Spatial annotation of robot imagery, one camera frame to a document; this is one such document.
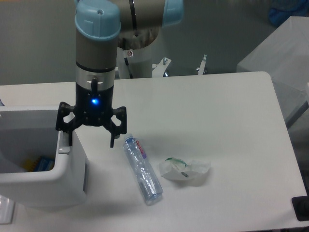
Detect white clamp bracket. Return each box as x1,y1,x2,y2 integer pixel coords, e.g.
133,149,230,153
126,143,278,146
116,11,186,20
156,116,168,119
152,57,171,78
196,54,208,75

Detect white middle clamp bracket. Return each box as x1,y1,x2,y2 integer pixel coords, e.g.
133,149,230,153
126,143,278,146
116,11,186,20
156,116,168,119
152,57,171,78

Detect white right clamp bracket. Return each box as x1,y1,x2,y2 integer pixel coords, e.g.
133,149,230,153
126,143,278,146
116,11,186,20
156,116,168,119
196,54,208,75

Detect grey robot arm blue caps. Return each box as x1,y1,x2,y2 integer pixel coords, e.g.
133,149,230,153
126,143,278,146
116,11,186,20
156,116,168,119
56,0,184,146

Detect clear crushed plastic water bottle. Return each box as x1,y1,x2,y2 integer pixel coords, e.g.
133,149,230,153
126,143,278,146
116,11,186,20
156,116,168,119
124,134,163,205

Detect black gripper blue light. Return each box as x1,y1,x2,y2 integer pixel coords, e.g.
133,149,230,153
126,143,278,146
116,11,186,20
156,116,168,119
55,82,127,148

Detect black device at table edge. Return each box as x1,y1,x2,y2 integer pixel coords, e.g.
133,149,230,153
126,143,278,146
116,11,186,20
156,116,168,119
292,196,309,221

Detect black cable on pedestal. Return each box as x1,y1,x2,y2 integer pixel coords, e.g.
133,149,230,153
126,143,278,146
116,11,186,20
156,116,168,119
122,37,134,79

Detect white covered side table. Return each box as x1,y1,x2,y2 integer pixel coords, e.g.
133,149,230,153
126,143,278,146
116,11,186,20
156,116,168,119
237,16,309,128

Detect blue plastic bag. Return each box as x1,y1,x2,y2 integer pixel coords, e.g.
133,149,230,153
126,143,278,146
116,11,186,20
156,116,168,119
268,8,309,27

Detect white push-button trash can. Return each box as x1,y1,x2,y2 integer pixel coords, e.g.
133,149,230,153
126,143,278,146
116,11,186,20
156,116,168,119
0,106,88,208

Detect blue yellow item in bin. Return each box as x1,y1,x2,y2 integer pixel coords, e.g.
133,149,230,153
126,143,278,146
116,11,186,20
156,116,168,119
22,156,55,172

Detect crumpled white plastic wrapper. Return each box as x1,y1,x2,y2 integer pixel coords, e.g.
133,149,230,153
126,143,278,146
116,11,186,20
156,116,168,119
158,157,211,182

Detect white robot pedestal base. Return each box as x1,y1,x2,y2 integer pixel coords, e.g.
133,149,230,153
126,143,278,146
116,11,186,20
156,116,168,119
116,27,159,79

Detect clear plastic box lower left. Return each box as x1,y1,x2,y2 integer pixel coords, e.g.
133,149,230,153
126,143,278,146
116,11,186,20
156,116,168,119
0,195,15,224

